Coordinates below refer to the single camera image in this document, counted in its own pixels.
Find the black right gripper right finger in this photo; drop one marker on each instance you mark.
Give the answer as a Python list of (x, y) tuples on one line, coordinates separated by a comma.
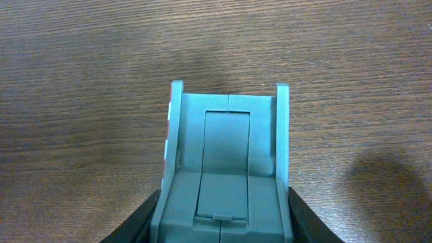
[(307, 226)]

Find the yellow grey toy dump truck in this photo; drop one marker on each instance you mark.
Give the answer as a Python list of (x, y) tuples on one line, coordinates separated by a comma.
[(226, 169)]

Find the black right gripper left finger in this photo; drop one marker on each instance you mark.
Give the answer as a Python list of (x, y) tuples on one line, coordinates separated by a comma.
[(136, 228)]

